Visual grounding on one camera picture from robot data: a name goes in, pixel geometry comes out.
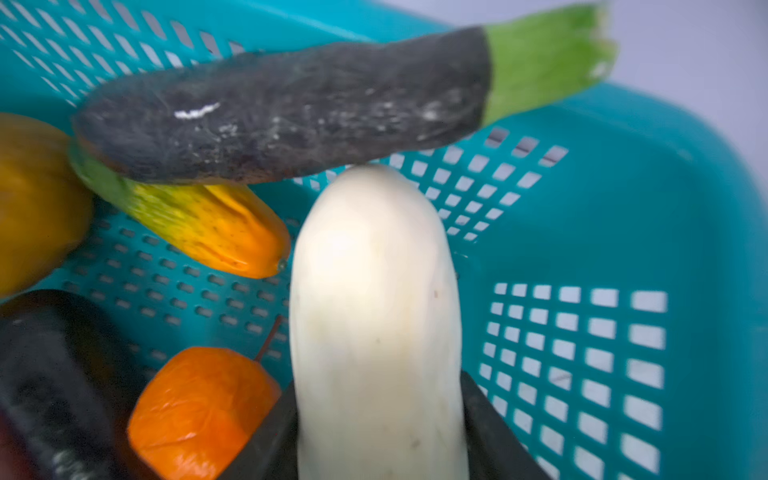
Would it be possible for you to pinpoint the green yellow cucumber toy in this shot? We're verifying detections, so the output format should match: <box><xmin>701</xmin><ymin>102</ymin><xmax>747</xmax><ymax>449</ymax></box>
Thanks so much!
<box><xmin>68</xmin><ymin>141</ymin><xmax>291</xmax><ymax>279</ymax></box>

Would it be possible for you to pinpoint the teal plastic basket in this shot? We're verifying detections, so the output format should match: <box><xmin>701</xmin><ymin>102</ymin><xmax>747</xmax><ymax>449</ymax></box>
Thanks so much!
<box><xmin>1</xmin><ymin>1</ymin><xmax>767</xmax><ymax>479</ymax></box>

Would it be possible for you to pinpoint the yellow lemon toy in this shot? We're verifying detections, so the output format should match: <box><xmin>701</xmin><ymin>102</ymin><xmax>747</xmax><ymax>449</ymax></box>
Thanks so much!
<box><xmin>1</xmin><ymin>113</ymin><xmax>94</xmax><ymax>298</ymax></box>

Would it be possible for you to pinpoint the black eggplant toy upper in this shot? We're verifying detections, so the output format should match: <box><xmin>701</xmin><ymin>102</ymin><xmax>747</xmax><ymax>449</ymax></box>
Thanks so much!
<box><xmin>72</xmin><ymin>3</ymin><xmax>618</xmax><ymax>184</ymax></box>

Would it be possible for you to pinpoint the white radish toy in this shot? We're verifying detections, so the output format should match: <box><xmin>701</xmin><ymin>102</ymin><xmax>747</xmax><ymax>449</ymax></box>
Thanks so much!
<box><xmin>289</xmin><ymin>164</ymin><xmax>469</xmax><ymax>479</ymax></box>

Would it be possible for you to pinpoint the orange persimmon toy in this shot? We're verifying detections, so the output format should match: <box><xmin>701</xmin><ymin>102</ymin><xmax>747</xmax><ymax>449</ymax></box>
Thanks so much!
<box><xmin>126</xmin><ymin>346</ymin><xmax>282</xmax><ymax>479</ymax></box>

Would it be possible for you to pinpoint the dark eggplant toy lower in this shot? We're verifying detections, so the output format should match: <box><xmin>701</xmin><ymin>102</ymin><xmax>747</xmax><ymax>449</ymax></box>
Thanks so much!
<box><xmin>1</xmin><ymin>289</ymin><xmax>148</xmax><ymax>479</ymax></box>

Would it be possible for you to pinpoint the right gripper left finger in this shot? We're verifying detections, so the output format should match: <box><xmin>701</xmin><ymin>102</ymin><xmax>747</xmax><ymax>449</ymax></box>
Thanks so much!
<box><xmin>218</xmin><ymin>382</ymin><xmax>299</xmax><ymax>480</ymax></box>

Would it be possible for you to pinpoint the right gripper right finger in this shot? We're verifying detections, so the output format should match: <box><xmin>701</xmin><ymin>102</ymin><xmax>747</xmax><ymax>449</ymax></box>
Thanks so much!
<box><xmin>460</xmin><ymin>371</ymin><xmax>550</xmax><ymax>480</ymax></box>

